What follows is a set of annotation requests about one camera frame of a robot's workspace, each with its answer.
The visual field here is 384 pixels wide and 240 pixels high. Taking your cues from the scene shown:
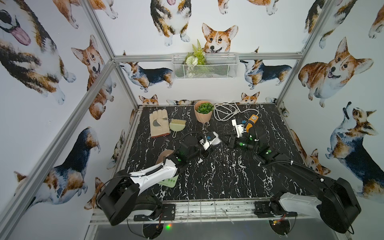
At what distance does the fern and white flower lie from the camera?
812mm

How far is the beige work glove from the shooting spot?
1068 millimetres

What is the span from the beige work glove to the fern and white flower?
414 mm
